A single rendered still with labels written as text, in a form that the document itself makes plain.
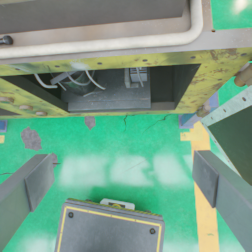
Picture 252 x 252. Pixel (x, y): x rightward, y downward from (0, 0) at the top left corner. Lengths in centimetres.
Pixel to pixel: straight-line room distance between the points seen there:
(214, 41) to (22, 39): 41
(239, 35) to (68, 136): 153
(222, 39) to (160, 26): 12
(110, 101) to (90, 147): 85
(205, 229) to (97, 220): 84
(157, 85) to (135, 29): 58
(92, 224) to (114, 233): 15
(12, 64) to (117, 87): 50
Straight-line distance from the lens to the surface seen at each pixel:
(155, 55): 41
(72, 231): 145
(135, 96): 86
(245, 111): 61
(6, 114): 115
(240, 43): 44
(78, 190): 172
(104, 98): 88
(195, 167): 16
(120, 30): 44
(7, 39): 51
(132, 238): 137
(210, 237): 176
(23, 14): 47
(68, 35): 47
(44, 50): 45
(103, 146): 163
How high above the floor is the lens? 158
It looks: 79 degrees down
